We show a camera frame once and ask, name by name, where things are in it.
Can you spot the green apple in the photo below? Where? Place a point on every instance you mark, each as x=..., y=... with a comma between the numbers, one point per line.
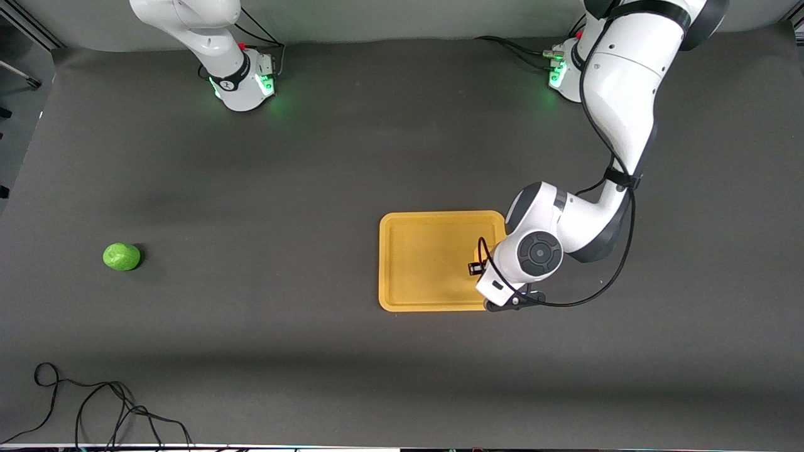
x=122, y=257

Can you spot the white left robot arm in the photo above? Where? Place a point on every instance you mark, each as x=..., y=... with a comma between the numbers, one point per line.
x=622, y=94

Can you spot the yellow plastic tray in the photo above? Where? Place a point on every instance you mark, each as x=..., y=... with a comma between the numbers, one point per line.
x=427, y=260

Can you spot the aluminium frame profile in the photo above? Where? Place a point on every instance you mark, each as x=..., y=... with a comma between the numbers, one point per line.
x=28, y=22

